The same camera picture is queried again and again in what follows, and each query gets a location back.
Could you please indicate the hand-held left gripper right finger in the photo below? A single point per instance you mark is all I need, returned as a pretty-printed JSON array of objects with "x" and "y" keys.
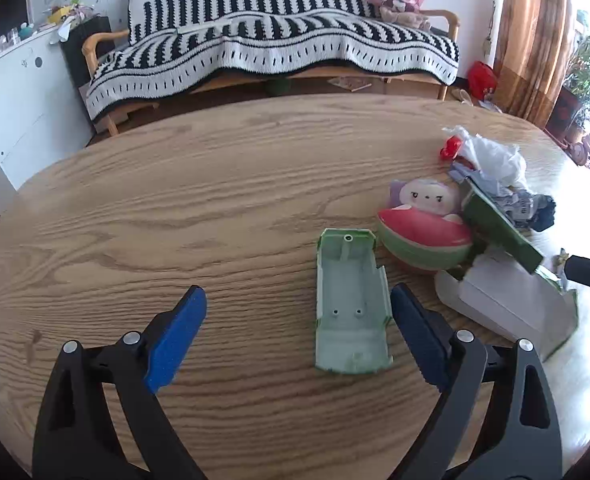
[{"x": 419, "y": 340}]

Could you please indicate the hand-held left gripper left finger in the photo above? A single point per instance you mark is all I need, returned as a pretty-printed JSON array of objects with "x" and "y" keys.
[{"x": 175, "y": 342}]

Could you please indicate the pale green plastic toy shell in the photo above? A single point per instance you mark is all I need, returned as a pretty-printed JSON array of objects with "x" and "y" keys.
[{"x": 350, "y": 285}]

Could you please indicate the white box with green edge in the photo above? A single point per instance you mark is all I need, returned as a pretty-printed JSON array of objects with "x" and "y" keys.
[{"x": 500, "y": 300}]

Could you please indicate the dark crumpled packet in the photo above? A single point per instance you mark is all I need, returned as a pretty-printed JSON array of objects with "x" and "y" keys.
[{"x": 540, "y": 210}]

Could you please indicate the watermelon plush toy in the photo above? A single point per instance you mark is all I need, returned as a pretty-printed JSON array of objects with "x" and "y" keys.
[{"x": 425, "y": 235}]

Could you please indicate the dark green long carton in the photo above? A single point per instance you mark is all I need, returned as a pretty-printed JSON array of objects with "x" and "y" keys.
[{"x": 495, "y": 225}]

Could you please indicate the crumpled white plastic bag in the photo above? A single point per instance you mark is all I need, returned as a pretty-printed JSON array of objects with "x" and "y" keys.
[{"x": 490, "y": 157}]

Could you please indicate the red wrapper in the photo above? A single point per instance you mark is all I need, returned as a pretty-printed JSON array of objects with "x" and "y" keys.
[{"x": 450, "y": 149}]

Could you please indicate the white paper scrap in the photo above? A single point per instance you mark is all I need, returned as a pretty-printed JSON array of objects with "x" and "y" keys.
[{"x": 489, "y": 105}]

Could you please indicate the potted plants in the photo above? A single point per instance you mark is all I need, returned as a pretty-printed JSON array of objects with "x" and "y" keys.
[{"x": 587, "y": 75}]

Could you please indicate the beige slipper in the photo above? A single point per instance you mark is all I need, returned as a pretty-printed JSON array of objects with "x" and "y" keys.
[{"x": 466, "y": 96}]

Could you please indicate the red bag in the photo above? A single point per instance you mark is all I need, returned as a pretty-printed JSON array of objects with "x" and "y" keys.
[{"x": 481, "y": 80}]

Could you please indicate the brown patterned curtain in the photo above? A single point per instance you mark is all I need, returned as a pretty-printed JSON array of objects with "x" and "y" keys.
[{"x": 535, "y": 35}]

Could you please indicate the hanging brush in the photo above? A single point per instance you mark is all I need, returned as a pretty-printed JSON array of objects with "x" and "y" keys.
[{"x": 488, "y": 35}]

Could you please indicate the green pot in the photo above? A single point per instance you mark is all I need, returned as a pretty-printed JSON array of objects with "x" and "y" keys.
[{"x": 278, "y": 86}]

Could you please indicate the white cabinet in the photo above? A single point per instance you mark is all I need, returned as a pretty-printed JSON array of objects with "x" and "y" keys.
[{"x": 25, "y": 105}]

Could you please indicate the black stand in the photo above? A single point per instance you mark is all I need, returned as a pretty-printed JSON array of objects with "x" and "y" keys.
[{"x": 85, "y": 50}]

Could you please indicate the black and white striped blanket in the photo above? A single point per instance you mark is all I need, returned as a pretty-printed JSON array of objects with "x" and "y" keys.
[{"x": 275, "y": 45}]

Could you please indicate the wooden sofa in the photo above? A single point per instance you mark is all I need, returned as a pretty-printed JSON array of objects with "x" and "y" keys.
[{"x": 100, "y": 37}]

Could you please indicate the flat white strip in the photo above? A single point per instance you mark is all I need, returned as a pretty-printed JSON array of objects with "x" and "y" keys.
[{"x": 205, "y": 26}]

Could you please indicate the beige plush toy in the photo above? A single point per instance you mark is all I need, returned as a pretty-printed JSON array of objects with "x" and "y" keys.
[{"x": 405, "y": 16}]

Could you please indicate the group of small bottles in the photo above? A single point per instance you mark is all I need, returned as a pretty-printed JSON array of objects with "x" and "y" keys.
[{"x": 15, "y": 37}]

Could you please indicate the pile of colourful clutter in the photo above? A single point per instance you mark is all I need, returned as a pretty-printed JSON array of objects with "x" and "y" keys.
[{"x": 67, "y": 15}]

